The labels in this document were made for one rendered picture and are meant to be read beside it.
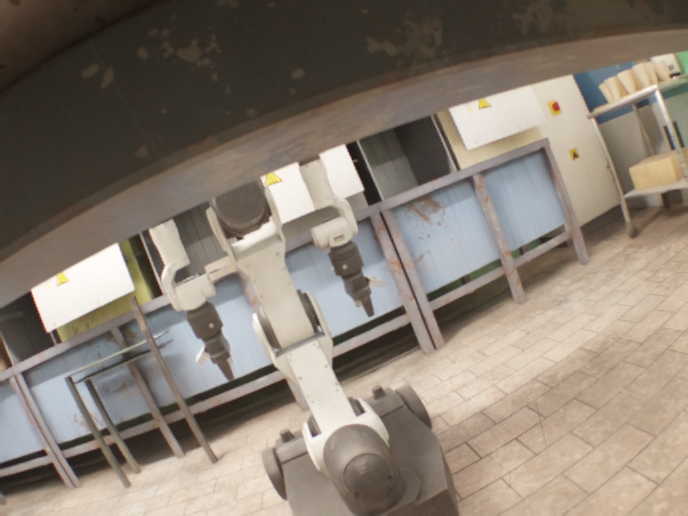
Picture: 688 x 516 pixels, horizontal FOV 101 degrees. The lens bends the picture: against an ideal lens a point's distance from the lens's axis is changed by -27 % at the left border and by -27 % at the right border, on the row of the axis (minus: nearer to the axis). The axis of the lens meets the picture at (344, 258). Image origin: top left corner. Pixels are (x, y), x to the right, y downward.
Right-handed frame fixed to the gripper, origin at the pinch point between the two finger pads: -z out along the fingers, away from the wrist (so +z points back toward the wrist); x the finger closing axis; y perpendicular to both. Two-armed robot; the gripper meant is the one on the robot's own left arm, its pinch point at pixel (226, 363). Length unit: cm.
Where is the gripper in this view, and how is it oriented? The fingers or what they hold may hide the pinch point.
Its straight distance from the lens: 116.5
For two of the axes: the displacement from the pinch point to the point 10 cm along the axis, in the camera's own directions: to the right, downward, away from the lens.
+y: -9.0, 3.9, -2.1
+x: -2.9, -1.6, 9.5
